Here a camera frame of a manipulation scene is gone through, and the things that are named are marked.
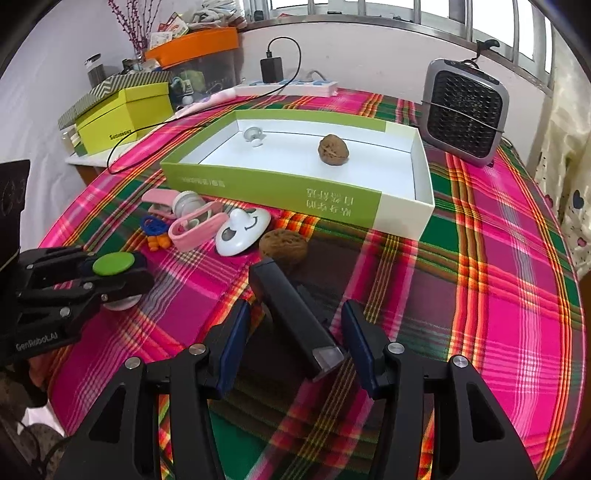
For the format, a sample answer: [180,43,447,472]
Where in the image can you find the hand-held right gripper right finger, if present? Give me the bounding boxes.
[341,299,539,480]

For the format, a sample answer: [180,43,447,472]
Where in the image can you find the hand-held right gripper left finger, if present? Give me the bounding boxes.
[54,299,252,480]

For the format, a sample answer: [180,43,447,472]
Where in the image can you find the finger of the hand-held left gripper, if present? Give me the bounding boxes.
[20,246,148,290]
[17,271,156,332]

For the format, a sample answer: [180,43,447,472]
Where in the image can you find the green and white round knob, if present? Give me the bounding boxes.
[91,252,140,311]

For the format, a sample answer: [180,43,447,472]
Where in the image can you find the black rectangular flashlight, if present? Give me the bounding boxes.
[249,258,346,381]

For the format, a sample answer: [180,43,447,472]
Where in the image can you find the blue and orange keychain toy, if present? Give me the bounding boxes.
[140,215,172,251]

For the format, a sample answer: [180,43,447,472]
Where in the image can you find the brown walnut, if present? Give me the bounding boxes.
[259,229,308,276]
[318,134,350,165]

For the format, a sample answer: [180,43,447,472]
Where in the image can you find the white panda face toy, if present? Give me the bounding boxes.
[215,208,272,257]

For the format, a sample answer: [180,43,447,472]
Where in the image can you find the pink cylindrical bottle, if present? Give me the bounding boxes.
[168,202,230,252]

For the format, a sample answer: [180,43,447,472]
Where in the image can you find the green and white cardboard box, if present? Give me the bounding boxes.
[159,109,436,241]

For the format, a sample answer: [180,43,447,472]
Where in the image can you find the dark patterned cloth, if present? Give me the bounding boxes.
[0,364,70,480]

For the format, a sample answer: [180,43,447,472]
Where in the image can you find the pink plastic clip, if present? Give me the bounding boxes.
[141,188,178,219]

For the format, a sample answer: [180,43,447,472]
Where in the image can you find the white round cap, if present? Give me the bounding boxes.
[174,191,207,217]

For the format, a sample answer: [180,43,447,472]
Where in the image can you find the white side table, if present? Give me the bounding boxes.
[65,138,162,185]

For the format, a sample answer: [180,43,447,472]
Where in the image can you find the pink green plaid tablecloth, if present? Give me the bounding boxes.
[39,90,580,480]

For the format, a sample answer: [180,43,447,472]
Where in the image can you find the yellow-green cardboard box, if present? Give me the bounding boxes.
[75,82,175,156]

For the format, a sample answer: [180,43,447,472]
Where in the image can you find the striped lid box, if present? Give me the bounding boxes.
[58,71,172,131]

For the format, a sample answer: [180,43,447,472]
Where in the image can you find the dark glass jar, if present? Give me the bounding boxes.
[84,54,108,88]

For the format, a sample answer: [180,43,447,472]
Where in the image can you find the white and pink tube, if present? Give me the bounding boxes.
[174,88,241,118]

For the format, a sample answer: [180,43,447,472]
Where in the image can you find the green container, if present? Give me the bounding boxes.
[180,69,206,93]

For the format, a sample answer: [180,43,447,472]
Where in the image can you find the clear storage bin orange lid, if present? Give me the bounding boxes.
[144,26,241,93]

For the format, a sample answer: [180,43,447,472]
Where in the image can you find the grey portable heater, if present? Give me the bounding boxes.
[421,58,511,168]

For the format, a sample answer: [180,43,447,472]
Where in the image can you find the colourful paper packets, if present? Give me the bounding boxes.
[148,14,190,49]

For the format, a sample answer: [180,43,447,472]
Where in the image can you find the white power strip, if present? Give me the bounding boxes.
[233,78,339,97]

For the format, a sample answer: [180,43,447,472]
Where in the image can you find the cream heart print curtain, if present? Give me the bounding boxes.
[536,23,591,278]

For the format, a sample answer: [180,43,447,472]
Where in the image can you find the white plastic bags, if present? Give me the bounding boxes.
[189,0,245,24]

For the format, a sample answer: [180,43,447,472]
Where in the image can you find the metal window grille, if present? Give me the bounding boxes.
[240,0,555,88]

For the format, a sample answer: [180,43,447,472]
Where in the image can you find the black charger with cable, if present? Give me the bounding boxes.
[107,36,303,175]

